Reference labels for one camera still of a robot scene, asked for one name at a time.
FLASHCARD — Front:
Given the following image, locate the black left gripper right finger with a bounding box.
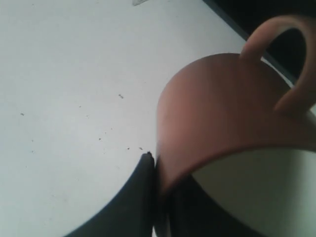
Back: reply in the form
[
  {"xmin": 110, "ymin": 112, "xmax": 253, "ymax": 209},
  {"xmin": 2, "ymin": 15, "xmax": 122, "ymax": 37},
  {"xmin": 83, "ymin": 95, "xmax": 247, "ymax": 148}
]
[{"xmin": 154, "ymin": 175, "xmax": 243, "ymax": 237}]

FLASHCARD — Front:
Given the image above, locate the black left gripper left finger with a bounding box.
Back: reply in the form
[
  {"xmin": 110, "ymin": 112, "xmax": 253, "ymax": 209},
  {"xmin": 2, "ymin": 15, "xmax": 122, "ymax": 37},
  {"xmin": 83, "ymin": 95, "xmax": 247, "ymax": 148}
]
[{"xmin": 67, "ymin": 152, "xmax": 155, "ymax": 237}]

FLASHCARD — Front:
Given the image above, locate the pink ceramic mug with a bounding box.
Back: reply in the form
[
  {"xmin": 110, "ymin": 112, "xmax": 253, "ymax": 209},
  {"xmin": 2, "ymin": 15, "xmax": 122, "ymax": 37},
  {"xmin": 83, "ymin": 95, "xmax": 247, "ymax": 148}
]
[{"xmin": 156, "ymin": 15, "xmax": 316, "ymax": 237}]

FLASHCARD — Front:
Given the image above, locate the black two-tier metal rack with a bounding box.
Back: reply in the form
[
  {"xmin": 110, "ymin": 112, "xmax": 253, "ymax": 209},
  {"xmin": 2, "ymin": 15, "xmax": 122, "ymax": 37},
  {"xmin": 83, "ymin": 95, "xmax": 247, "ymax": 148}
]
[{"xmin": 205, "ymin": 0, "xmax": 316, "ymax": 84}]

